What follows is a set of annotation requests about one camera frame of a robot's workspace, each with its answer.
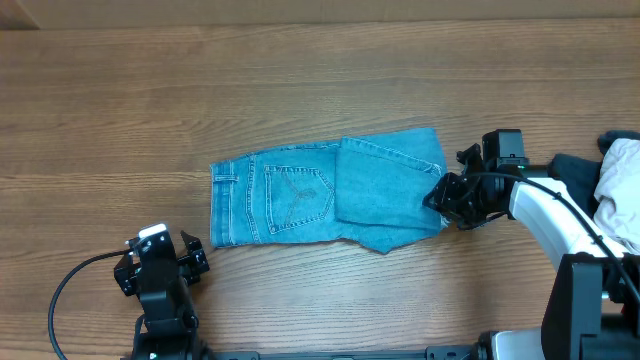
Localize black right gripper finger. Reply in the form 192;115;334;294
422;172;463;220
456;143;483;173

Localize blue denim jeans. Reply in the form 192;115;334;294
210;128;447;253

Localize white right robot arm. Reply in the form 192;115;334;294
423;140;639;359

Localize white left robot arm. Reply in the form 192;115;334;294
114;224;212;360

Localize dark navy garment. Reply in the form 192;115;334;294
548;130;639;217

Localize beige crumpled garment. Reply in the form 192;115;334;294
594;138;639;254

